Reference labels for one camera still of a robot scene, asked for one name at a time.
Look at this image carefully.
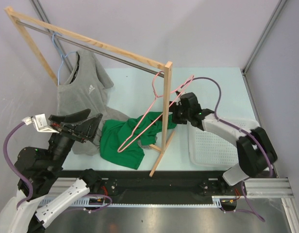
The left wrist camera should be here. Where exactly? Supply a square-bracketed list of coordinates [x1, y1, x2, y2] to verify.
[32, 114, 59, 133]

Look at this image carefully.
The green t shirt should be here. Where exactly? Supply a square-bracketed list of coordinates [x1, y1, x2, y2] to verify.
[99, 111, 178, 170]

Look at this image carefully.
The white perforated plastic basket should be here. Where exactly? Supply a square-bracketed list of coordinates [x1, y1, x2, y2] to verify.
[188, 118, 245, 170]

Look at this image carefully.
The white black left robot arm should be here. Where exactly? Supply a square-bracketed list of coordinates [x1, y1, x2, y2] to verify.
[0, 109, 103, 233]

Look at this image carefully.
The steel hanging rod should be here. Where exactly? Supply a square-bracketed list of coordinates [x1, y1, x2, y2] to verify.
[16, 20, 157, 75]

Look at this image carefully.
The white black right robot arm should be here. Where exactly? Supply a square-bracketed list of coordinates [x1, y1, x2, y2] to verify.
[169, 93, 278, 195]

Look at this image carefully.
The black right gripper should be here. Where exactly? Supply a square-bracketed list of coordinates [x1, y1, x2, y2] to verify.
[158, 100, 191, 125]

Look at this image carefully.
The grey adidas t shirt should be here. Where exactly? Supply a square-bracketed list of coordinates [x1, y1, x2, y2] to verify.
[57, 49, 129, 156]

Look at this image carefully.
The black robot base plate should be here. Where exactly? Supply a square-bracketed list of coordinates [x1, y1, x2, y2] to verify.
[94, 170, 249, 204]

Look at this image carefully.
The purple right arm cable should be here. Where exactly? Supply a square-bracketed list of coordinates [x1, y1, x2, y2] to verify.
[188, 77, 274, 223]

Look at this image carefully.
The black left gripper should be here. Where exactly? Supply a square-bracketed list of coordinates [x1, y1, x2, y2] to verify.
[48, 108, 104, 170]

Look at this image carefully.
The pink wire hanger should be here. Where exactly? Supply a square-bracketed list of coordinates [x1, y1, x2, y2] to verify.
[117, 71, 194, 153]

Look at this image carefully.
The wooden clothes rack frame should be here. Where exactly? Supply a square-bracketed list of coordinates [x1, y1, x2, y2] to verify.
[4, 6, 175, 177]

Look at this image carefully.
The blue wire hanger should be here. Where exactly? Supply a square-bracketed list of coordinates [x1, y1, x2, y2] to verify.
[51, 32, 77, 85]

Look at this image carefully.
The white slotted cable duct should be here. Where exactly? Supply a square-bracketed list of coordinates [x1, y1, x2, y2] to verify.
[40, 196, 240, 208]

